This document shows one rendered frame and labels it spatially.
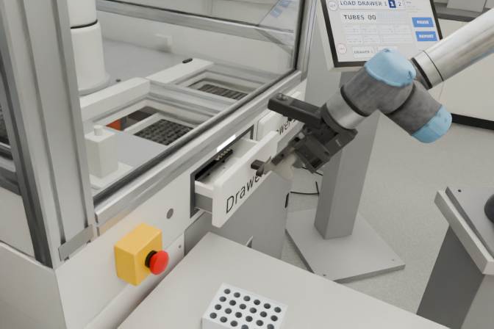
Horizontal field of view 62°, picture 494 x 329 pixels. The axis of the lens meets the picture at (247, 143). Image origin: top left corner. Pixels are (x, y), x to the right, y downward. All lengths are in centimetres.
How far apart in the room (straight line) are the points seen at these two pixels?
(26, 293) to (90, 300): 10
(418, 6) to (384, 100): 113
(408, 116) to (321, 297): 37
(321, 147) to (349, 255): 130
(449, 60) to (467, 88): 296
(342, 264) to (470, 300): 89
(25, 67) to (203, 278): 53
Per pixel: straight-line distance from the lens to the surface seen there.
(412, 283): 211
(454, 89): 385
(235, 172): 85
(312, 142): 80
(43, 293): 70
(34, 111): 52
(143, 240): 71
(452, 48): 90
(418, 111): 77
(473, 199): 124
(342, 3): 165
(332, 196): 196
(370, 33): 165
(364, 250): 213
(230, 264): 88
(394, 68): 72
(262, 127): 108
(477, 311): 126
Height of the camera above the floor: 137
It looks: 27 degrees down
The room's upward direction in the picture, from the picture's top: 4 degrees clockwise
